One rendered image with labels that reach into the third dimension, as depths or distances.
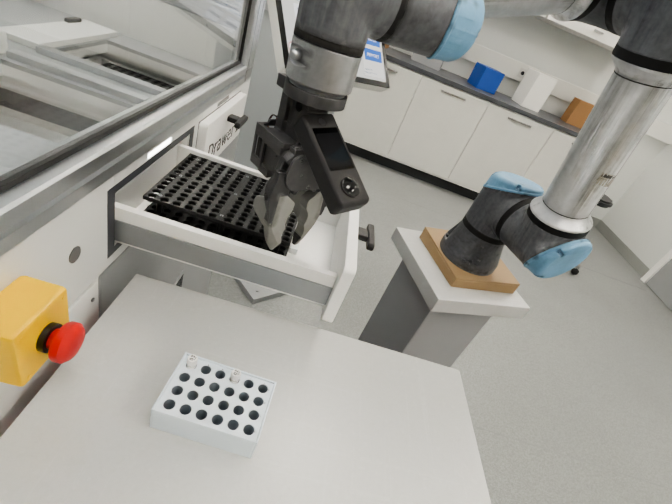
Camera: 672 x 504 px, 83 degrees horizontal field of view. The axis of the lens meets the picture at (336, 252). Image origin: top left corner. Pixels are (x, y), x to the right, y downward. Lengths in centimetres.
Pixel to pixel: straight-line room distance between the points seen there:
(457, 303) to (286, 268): 48
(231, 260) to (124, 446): 25
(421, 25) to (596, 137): 41
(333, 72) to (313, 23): 5
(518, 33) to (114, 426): 425
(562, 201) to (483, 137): 297
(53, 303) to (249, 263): 24
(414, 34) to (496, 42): 389
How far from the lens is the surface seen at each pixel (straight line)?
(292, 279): 57
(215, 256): 58
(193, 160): 75
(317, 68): 42
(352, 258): 55
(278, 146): 46
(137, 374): 57
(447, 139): 369
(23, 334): 43
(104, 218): 58
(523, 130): 382
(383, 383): 65
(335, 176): 42
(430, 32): 46
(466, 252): 96
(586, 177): 78
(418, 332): 102
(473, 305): 95
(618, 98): 75
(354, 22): 42
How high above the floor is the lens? 123
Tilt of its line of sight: 33 degrees down
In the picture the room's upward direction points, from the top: 23 degrees clockwise
